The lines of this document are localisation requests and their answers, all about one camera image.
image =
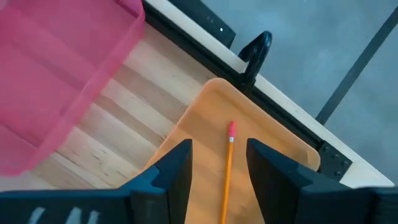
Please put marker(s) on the yellow pencil with pink eraser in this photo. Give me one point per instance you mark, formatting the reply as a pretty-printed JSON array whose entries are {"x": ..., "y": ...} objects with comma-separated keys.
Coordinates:
[{"x": 229, "y": 161}]

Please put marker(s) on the black table clamp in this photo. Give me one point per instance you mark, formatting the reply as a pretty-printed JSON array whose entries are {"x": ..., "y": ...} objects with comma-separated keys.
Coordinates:
[{"x": 258, "y": 59}]

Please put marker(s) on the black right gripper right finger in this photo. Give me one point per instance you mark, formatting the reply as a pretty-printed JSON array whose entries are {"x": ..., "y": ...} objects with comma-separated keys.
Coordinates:
[{"x": 295, "y": 199}]

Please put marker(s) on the orange translucent plastic bin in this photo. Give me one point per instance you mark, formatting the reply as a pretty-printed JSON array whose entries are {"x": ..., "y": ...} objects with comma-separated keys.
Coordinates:
[{"x": 205, "y": 124}]

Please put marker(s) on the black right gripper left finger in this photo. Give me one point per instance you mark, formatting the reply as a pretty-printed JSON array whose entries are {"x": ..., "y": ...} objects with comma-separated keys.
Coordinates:
[{"x": 149, "y": 202}]

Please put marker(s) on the pink translucent plastic bin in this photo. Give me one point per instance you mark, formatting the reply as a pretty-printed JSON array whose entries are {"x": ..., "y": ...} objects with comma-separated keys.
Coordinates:
[{"x": 46, "y": 77}]

